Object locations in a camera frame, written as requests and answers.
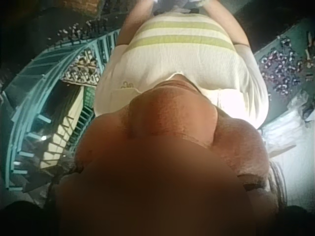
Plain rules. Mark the patterned woven rug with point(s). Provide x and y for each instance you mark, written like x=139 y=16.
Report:
x=83 y=68

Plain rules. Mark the teal metal railing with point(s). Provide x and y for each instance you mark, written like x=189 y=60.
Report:
x=28 y=103

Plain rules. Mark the teal flower-print cloth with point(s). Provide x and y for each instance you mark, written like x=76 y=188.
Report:
x=280 y=66

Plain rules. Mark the white sheet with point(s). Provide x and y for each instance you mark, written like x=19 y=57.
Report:
x=289 y=147

